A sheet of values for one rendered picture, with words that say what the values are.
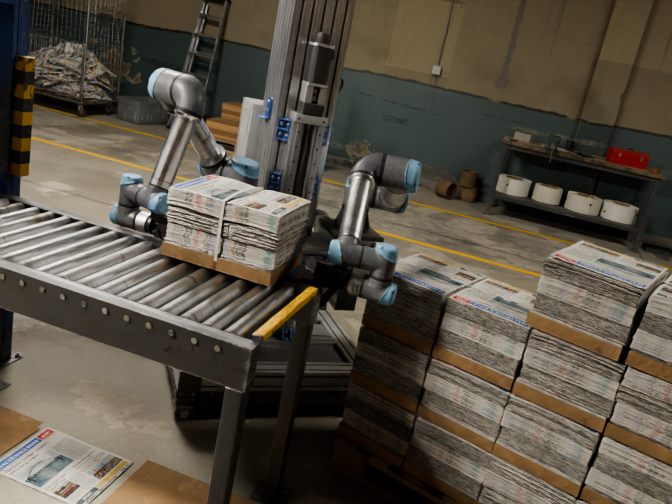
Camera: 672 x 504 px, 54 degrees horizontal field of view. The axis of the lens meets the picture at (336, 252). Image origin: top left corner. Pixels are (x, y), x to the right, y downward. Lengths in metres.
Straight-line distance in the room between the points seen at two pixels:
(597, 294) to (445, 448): 0.76
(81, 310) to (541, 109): 7.44
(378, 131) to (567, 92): 2.41
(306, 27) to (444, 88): 6.16
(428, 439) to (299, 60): 1.53
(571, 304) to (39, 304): 1.51
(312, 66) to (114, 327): 1.35
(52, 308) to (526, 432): 1.46
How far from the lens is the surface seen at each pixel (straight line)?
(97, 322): 1.83
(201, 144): 2.57
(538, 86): 8.72
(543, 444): 2.23
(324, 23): 2.76
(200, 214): 2.05
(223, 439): 1.77
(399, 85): 8.90
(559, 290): 2.08
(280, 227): 1.97
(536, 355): 2.15
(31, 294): 1.94
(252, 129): 2.98
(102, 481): 2.47
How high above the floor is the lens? 1.53
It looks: 17 degrees down
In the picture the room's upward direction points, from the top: 12 degrees clockwise
